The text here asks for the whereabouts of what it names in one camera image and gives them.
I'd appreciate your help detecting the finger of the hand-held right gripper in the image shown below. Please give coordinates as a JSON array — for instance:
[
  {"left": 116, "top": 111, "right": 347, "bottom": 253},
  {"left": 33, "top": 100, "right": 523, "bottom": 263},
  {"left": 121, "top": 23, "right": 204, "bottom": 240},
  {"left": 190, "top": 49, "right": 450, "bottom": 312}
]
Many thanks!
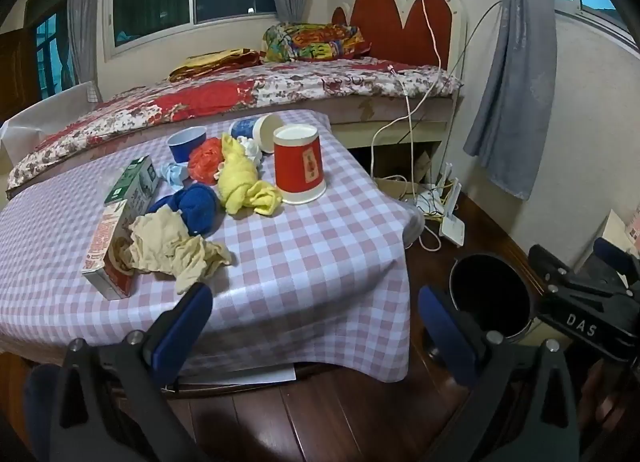
[
  {"left": 592, "top": 237, "right": 640, "bottom": 277},
  {"left": 528, "top": 244, "right": 576, "bottom": 293}
]

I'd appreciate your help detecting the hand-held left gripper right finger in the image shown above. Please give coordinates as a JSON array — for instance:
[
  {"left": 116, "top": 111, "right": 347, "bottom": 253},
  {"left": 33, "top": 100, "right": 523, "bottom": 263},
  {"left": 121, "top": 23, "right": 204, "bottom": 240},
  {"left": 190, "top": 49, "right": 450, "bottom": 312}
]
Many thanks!
[{"left": 417, "top": 286, "right": 581, "bottom": 462}]

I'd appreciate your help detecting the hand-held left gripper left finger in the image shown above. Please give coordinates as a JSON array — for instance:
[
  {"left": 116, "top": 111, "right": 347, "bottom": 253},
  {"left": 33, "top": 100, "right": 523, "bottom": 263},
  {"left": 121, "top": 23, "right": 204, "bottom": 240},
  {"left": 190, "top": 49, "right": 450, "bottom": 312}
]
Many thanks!
[{"left": 50, "top": 282, "right": 216, "bottom": 462}]

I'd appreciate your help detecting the black trash bin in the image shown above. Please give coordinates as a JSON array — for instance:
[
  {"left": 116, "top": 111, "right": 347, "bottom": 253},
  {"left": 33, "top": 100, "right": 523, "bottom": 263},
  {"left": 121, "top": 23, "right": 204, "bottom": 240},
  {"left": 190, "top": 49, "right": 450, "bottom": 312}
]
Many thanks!
[{"left": 448, "top": 252, "right": 538, "bottom": 344}]

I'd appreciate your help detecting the beige cloth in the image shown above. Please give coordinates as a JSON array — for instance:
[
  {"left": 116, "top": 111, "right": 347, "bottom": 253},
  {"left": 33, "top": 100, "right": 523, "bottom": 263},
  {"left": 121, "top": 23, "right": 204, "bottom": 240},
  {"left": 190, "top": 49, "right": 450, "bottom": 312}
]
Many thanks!
[{"left": 117, "top": 207, "right": 233, "bottom": 295}]

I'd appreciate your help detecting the blue cloth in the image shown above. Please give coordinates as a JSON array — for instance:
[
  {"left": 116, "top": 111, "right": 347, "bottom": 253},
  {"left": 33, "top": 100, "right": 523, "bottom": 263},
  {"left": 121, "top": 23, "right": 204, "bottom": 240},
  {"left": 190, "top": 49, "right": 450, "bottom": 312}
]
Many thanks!
[{"left": 147, "top": 182, "right": 223, "bottom": 238}]

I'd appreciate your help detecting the green and white carton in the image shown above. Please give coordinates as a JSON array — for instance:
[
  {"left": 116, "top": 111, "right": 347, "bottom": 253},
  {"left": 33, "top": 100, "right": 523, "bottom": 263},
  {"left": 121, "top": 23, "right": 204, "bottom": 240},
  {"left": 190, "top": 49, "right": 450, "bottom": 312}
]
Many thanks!
[{"left": 103, "top": 155, "right": 161, "bottom": 223}]

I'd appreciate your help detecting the yellow cloth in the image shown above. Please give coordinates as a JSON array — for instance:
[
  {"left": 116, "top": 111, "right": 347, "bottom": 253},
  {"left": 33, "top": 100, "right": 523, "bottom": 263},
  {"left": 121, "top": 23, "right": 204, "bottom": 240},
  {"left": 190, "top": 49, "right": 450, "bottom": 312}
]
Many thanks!
[{"left": 216, "top": 135, "right": 283, "bottom": 217}]

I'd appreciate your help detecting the orange-red plastic bag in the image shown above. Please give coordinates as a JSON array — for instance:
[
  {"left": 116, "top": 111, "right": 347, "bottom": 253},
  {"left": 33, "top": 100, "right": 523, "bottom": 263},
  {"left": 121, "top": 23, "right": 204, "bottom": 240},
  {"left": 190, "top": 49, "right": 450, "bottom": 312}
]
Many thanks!
[{"left": 187, "top": 137, "right": 226, "bottom": 183}]

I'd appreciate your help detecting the red paper cup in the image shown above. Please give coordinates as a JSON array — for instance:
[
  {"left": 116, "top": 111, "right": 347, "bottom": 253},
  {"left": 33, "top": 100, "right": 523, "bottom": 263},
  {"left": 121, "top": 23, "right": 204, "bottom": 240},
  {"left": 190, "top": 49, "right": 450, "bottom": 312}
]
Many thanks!
[{"left": 272, "top": 125, "right": 327, "bottom": 205}]

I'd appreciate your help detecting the grey cardboard sheet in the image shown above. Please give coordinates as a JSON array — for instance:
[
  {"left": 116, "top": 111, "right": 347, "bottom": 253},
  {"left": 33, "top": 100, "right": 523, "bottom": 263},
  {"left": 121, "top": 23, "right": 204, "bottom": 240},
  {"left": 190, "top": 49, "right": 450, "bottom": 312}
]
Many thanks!
[{"left": 600, "top": 209, "right": 636, "bottom": 255}]

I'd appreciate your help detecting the white router with antennas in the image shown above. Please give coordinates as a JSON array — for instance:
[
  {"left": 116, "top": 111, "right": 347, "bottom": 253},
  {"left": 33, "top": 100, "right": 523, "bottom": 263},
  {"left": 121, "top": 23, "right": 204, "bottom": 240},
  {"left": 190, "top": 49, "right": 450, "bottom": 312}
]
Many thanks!
[{"left": 439, "top": 162, "right": 466, "bottom": 248}]

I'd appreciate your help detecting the small white network device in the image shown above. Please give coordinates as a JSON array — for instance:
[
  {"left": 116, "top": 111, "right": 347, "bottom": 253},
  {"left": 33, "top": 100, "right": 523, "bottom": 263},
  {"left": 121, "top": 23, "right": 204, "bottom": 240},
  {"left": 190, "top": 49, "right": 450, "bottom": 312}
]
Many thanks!
[{"left": 415, "top": 187, "right": 442, "bottom": 217}]

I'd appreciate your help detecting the pink checked tablecloth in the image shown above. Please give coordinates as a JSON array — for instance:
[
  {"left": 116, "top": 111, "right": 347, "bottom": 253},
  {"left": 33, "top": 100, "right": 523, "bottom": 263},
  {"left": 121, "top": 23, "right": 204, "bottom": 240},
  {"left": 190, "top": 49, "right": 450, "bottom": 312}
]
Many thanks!
[{"left": 0, "top": 110, "right": 426, "bottom": 385}]

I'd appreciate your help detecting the light blue plastic scrap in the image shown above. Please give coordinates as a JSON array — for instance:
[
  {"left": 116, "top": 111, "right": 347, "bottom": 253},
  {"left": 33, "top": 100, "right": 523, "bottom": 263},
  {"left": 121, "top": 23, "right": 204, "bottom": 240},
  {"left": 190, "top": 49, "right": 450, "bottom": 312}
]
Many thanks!
[{"left": 160, "top": 162, "right": 193, "bottom": 193}]

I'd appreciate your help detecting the brown cardboard box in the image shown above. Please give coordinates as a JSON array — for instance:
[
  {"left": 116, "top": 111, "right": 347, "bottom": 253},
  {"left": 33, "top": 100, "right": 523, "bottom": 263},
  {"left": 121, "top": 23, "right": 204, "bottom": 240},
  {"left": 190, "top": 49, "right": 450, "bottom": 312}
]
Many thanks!
[{"left": 375, "top": 152, "right": 436, "bottom": 200}]

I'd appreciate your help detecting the blue paper cup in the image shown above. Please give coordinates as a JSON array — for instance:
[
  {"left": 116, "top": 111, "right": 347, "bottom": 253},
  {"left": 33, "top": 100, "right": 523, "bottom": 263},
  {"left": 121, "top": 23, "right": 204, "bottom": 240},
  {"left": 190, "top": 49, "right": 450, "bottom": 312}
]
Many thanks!
[
  {"left": 166, "top": 125, "right": 208, "bottom": 163},
  {"left": 229, "top": 113, "right": 289, "bottom": 155}
]

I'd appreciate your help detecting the white crumpled plastic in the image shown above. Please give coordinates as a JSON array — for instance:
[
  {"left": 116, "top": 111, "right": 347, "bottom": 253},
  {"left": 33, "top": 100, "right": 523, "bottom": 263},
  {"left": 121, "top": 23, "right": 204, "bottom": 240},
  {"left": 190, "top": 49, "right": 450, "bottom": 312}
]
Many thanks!
[{"left": 237, "top": 135, "right": 263, "bottom": 165}]

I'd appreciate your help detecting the bed with floral quilt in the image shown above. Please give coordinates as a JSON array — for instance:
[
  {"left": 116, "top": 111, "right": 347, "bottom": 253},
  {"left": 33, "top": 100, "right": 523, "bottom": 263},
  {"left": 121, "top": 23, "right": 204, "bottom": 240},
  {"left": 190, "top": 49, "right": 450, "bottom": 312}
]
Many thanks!
[{"left": 6, "top": 56, "right": 463, "bottom": 200}]

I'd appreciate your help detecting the white covered furniture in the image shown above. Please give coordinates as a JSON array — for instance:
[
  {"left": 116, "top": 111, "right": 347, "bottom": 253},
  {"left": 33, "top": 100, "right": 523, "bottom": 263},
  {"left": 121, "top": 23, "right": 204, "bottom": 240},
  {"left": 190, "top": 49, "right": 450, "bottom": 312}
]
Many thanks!
[{"left": 0, "top": 81, "right": 101, "bottom": 168}]

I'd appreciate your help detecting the yellow-red folded blanket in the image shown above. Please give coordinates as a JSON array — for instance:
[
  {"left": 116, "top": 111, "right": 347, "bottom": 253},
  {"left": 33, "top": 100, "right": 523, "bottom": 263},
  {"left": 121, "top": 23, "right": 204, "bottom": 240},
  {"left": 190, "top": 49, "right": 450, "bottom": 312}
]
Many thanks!
[{"left": 168, "top": 48, "right": 263, "bottom": 83}]

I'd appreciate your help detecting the bed with red headboard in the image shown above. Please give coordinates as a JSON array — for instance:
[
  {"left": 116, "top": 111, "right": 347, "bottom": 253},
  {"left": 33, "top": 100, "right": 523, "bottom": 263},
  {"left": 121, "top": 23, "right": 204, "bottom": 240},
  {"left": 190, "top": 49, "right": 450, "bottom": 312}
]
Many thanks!
[{"left": 320, "top": 0, "right": 468, "bottom": 185}]

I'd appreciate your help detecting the dark glass door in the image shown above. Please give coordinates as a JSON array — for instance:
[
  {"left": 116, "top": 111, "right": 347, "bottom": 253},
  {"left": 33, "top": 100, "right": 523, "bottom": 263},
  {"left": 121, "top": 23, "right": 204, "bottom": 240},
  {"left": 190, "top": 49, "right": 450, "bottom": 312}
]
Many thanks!
[{"left": 34, "top": 6, "right": 76, "bottom": 99}]

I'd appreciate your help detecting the wooden door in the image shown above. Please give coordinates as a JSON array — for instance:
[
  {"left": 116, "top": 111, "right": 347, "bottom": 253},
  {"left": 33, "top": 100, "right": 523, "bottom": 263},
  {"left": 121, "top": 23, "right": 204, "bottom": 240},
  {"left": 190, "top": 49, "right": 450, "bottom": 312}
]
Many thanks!
[{"left": 0, "top": 27, "right": 41, "bottom": 120}]

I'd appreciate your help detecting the colourful patterned pillow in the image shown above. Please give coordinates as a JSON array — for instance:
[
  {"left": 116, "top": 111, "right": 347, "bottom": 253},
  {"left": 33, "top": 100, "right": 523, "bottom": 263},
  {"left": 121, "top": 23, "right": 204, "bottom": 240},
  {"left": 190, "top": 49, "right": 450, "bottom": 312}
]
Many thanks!
[{"left": 262, "top": 22, "right": 373, "bottom": 63}]

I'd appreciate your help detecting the yellow network cable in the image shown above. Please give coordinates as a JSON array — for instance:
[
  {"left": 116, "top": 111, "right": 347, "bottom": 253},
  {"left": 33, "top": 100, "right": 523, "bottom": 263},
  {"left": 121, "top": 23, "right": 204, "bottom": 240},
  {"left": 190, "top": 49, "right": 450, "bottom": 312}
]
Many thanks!
[{"left": 424, "top": 181, "right": 462, "bottom": 219}]

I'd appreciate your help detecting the thin grey cable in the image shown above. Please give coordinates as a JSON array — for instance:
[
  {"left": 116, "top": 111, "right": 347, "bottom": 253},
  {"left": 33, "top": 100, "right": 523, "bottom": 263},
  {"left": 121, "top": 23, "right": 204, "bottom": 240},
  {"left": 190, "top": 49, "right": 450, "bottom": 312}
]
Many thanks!
[{"left": 452, "top": 0, "right": 503, "bottom": 93}]

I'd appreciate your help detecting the thin white charging cable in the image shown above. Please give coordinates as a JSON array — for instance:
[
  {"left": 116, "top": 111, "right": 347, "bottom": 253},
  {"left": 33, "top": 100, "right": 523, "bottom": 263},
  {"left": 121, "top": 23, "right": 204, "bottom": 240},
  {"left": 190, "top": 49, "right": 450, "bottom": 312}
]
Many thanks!
[{"left": 387, "top": 0, "right": 448, "bottom": 193}]

